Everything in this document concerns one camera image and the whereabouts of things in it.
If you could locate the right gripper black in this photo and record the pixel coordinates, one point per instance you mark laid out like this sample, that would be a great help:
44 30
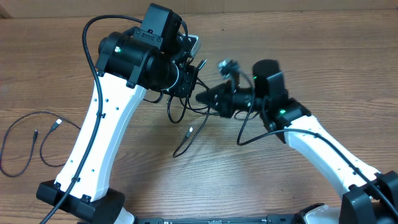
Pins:
221 94

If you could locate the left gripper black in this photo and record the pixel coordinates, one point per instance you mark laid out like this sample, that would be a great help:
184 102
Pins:
190 73

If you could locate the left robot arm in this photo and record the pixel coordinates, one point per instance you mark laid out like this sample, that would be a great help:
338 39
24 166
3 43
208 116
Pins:
154 55

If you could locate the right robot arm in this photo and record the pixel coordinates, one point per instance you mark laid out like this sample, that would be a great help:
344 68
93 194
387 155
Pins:
367 195

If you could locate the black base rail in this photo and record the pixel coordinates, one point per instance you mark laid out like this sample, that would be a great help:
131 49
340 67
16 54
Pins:
214 220

